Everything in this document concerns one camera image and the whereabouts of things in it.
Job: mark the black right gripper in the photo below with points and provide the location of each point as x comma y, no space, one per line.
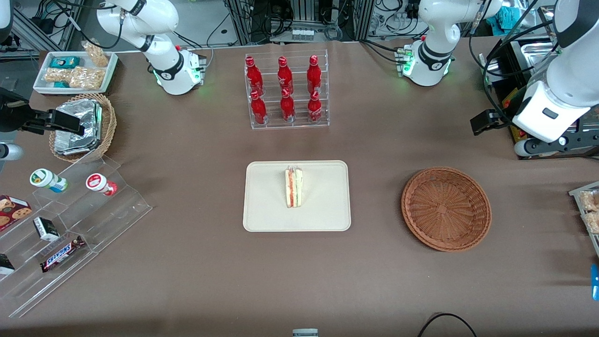
10,117

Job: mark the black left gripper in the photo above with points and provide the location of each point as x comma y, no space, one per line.
486,120

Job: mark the triangle sandwich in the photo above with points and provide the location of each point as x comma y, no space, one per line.
294,187

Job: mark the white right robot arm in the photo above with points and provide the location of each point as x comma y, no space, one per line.
164,61

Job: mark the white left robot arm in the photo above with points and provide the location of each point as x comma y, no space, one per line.
437,28

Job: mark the white rectangular snack tray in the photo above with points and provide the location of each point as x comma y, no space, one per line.
42,84

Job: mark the tan deep wicker basket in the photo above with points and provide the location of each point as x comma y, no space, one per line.
108,126

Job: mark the brown round wicker basket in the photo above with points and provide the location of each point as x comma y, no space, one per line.
444,208

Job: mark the beige rectangular tray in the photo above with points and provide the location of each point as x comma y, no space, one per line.
266,201

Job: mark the foil wrapped packet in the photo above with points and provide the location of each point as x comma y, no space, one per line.
89,117
75,146

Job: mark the small teal snack package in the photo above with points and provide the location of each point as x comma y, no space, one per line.
61,84

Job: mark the clear bag puffed snack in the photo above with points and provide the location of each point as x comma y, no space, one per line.
97,55
88,78
56,75

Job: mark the black food warmer machine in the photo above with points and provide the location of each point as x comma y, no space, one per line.
510,75

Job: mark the green lid yogurt cup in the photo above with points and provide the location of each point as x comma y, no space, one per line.
44,179

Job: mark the red lid yogurt cup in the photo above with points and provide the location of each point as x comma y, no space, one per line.
98,182

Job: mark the steel warmer pan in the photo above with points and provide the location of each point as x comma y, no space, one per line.
533,49

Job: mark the red cookie box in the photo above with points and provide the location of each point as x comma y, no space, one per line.
11,213

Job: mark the teal cloth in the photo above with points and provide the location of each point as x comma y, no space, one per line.
505,16

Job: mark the small black white box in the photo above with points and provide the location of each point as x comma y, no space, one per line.
46,229

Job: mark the clear acrylic stepped shelf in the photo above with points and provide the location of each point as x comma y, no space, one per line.
117,210

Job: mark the clear bag rice snack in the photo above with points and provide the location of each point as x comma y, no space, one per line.
590,201
592,223

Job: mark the snickers chocolate bar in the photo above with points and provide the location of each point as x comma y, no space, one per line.
62,254

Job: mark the black white snack pack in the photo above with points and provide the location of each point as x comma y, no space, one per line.
5,266

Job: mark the red cola bottle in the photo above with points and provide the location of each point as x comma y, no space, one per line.
287,108
314,75
259,111
314,110
284,77
254,77

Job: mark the clear acrylic bottle rack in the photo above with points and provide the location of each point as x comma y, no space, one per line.
299,125

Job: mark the blue plastic object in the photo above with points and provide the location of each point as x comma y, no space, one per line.
595,283

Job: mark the grey connector block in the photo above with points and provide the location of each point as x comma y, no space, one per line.
302,34

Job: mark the aluminium equipment rack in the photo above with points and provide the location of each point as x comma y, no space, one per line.
276,14

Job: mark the grey small device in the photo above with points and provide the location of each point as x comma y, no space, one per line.
305,333

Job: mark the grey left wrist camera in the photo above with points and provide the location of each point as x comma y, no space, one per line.
524,149

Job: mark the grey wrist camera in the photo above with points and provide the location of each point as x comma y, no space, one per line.
10,151
524,149

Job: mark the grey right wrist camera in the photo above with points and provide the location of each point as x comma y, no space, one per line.
10,151

